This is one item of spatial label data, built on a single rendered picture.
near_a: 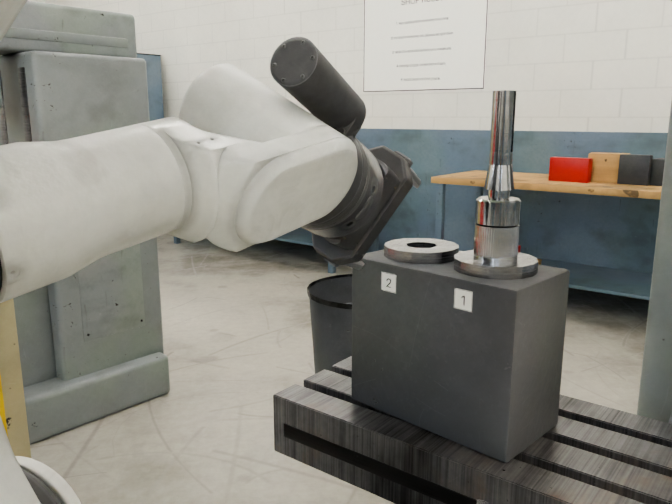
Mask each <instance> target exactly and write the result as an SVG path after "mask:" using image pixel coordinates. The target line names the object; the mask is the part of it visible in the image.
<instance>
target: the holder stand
mask: <svg viewBox="0 0 672 504"><path fill-rule="evenodd" d="M473 254H474V250H468V251H459V245H458V244H456V243H454V242H450V241H446V240H440V239H431V238H403V239H396V240H391V241H388V242H386V243H385V244H384V249H383V250H378V251H374V252H370V253H366V254H365V255H364V257H363V258H362V259H361V261H362V262H363V263H365V265H364V266H363V267H362V269H359V270H358V269H355V268H352V399H354V400H356V401H359V402H361V403H363V404H366V405H368V406H370V407H373V408H375V409H378V410H380V411H382V412H385V413H387V414H389V415H392V416H394V417H397V418H399V419H401V420H404V421H406V422H409V423H411V424H413V425H416V426H418V427H420V428H423V429H425V430H428V431H430V432H432V433H435V434H437V435H439V436H442V437H444V438H447V439H449V440H451V441H454V442H456V443H459V444H461V445H463V446H466V447H468V448H470V449H473V450H475V451H478V452H480V453H482V454H485V455H487V456H489V457H492V458H494V459H497V460H499V461H501V462H504V463H507V462H509V461H510V460H511V459H513V458H514V457H515V456H516V455H518V454H519V453H520V452H522V451H523V450H524V449H526V448H527V447H528V446H530V445H531V444H532V443H533V442H535V441H536V440H537V439H539V438H540V437H541V436H543V435H544V434H545V433H547V432H548V431H549V430H550V429H552V428H553V427H554V426H556V425H557V423H558V411H559V398H560V386H561V374H562V362H563V349H564V337H565V325H566V313H567V301H568V288H569V276H570V272H569V270H567V269H563V268H557V267H551V266H545V265H539V264H538V260H537V258H536V257H533V256H531V255H529V254H524V253H520V252H518V259H517V260H516V261H513V262H503V263H498V262H486V261H481V260H478V259H475V258H474V257H473Z"/></svg>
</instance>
